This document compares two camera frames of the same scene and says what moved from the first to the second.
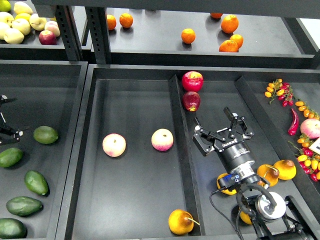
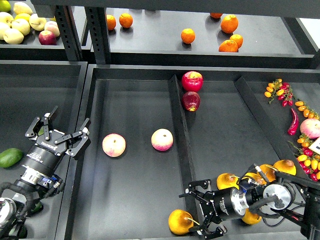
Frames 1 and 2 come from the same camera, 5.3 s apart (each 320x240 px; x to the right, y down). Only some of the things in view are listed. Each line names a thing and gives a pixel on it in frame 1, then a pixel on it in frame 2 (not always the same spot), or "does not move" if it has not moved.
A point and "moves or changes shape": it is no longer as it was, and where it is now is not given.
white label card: x=315 y=146 does not move
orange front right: x=228 y=45 does not move
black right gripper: x=238 y=133 -> x=217 y=204
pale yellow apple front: x=13 y=36 does not move
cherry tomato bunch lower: x=308 y=159 does not move
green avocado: x=36 y=182 moves or changes shape
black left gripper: x=8 y=135 -> x=46 y=141
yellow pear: x=180 y=222 does not move
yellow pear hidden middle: x=269 y=173 does not move
